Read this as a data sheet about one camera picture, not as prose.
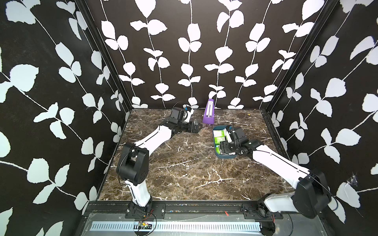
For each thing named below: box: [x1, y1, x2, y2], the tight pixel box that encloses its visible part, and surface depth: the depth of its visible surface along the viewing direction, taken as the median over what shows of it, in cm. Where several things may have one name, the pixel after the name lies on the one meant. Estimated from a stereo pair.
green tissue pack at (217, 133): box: [213, 129, 225, 138], surface depth 100 cm
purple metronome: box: [202, 98, 216, 125], surface depth 109 cm
